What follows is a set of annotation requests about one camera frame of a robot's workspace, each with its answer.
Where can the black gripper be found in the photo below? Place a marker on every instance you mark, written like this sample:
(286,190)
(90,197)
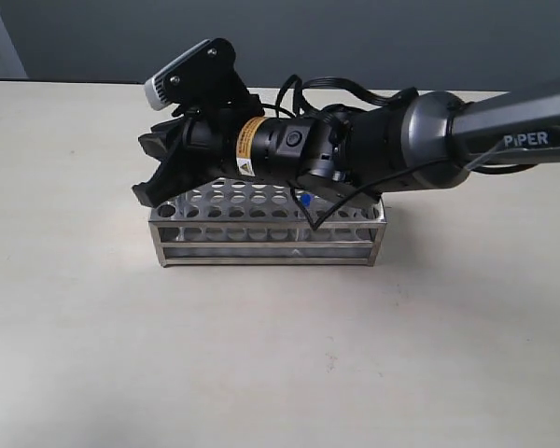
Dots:
(195,150)

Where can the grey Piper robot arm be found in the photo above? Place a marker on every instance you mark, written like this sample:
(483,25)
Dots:
(350,155)

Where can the stainless steel test tube rack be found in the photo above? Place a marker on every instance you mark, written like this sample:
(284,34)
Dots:
(231,222)

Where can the front left blue-capped test tube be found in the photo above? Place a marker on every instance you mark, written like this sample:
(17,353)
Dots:
(304,203)

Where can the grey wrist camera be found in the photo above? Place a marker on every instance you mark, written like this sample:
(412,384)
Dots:
(203,79)

